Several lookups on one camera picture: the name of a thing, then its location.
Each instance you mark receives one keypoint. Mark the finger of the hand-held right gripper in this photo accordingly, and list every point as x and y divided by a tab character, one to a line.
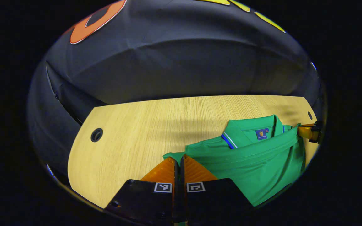
308	132

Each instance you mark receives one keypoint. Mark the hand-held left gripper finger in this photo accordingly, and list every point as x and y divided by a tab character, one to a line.
176	175
182	175

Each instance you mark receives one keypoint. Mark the green T-shirt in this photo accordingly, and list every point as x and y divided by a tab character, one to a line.
256	169

